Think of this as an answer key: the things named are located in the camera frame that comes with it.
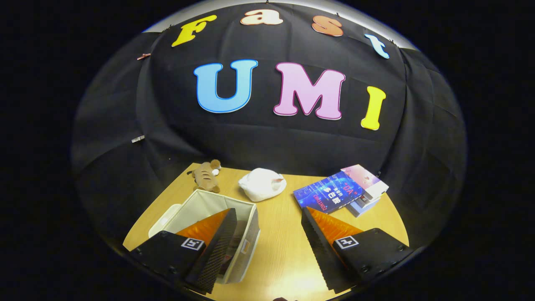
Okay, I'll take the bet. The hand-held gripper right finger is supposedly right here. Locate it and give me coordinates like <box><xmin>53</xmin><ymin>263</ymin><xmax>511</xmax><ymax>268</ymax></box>
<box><xmin>301</xmin><ymin>206</ymin><xmax>414</xmax><ymax>294</ymax></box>

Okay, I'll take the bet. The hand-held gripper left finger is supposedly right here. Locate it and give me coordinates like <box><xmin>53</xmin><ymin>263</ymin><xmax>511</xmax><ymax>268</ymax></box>
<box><xmin>130</xmin><ymin>208</ymin><xmax>237</xmax><ymax>294</ymax></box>

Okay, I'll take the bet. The grey fabric storage box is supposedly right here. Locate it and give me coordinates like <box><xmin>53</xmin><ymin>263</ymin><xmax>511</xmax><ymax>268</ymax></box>
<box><xmin>148</xmin><ymin>189</ymin><xmax>260</xmax><ymax>285</ymax></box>

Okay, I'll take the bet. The dark blue book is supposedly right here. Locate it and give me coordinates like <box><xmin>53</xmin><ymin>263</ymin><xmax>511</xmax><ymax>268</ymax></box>
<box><xmin>293</xmin><ymin>171</ymin><xmax>364</xmax><ymax>214</ymax></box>

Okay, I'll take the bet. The light blue book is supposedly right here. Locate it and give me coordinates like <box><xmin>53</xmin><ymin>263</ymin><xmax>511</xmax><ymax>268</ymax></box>
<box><xmin>347</xmin><ymin>199</ymin><xmax>380</xmax><ymax>218</ymax></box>

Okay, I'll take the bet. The brown plush toy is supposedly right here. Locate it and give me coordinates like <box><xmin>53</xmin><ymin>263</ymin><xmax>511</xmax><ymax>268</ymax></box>
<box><xmin>187</xmin><ymin>159</ymin><xmax>222</xmax><ymax>194</ymax></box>

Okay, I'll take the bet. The white plush toy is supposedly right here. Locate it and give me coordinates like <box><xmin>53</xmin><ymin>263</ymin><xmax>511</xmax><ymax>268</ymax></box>
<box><xmin>238</xmin><ymin>168</ymin><xmax>288</xmax><ymax>202</ymax></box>

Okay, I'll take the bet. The pink cover book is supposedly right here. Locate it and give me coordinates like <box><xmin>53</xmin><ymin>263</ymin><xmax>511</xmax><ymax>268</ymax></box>
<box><xmin>341</xmin><ymin>164</ymin><xmax>390</xmax><ymax>202</ymax></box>

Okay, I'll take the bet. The black backdrop cloth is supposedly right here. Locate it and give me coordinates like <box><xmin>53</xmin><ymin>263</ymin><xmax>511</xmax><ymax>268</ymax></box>
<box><xmin>71</xmin><ymin>2</ymin><xmax>468</xmax><ymax>251</ymax></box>

